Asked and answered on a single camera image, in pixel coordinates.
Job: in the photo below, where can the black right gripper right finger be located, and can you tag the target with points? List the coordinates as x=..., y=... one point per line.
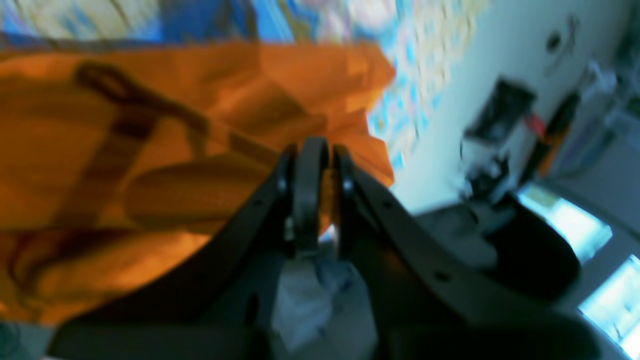
x=428, y=305

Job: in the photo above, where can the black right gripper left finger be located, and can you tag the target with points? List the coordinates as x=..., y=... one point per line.
x=218, y=304

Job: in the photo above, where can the orange T-shirt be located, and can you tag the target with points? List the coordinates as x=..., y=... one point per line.
x=117, y=166

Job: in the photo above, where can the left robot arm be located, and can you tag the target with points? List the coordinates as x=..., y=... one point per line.
x=533, y=258

